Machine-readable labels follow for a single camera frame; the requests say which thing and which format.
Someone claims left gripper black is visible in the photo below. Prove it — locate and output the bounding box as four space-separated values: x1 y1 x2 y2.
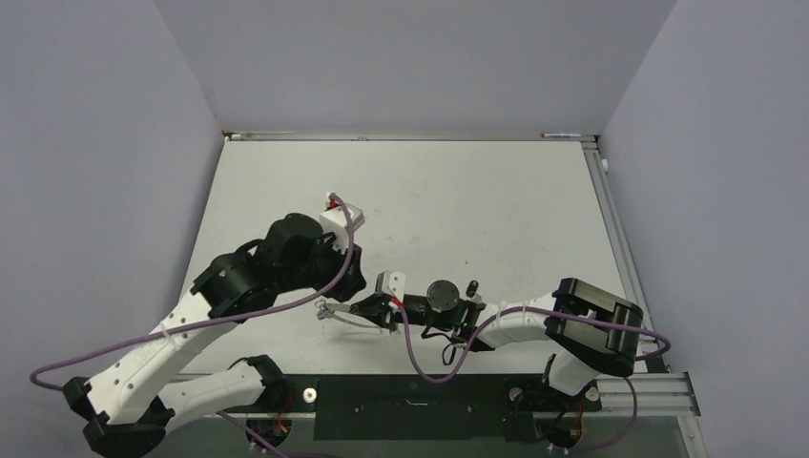
278 228 364 301

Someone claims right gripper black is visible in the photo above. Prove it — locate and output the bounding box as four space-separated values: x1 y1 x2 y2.
351 291 455 330

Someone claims black-headed key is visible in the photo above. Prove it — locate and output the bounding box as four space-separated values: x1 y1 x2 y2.
466 281 479 299

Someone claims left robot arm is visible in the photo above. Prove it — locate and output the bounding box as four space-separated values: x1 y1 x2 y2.
62 204 365 457

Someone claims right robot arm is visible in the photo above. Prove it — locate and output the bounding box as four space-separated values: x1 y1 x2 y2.
347 272 644 408

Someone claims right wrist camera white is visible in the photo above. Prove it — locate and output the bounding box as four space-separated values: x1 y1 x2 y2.
375 270 406 301

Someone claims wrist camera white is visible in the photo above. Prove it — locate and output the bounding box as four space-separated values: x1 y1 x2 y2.
318 201 365 254
375 270 406 301

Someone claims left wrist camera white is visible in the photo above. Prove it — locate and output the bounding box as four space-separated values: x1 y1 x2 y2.
318 201 365 254

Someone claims black thin cable right arm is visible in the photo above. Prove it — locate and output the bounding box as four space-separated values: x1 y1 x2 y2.
420 322 482 368

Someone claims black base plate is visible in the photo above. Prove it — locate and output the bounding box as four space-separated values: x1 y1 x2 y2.
229 373 602 443

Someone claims aluminium frame rail back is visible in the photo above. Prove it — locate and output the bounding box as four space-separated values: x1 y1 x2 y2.
222 132 598 143

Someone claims aluminium frame rail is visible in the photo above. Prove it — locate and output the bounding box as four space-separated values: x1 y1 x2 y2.
581 141 647 309
222 132 598 143

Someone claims aluminium frame rail right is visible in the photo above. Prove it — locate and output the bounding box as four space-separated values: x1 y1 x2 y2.
581 141 647 309

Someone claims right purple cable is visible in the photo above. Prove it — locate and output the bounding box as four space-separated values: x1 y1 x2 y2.
391 297 672 455

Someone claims purple cable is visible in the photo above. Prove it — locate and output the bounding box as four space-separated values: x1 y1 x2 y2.
391 297 672 455
30 192 357 458

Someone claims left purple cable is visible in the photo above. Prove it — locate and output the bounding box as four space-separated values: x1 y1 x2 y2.
30 192 357 458

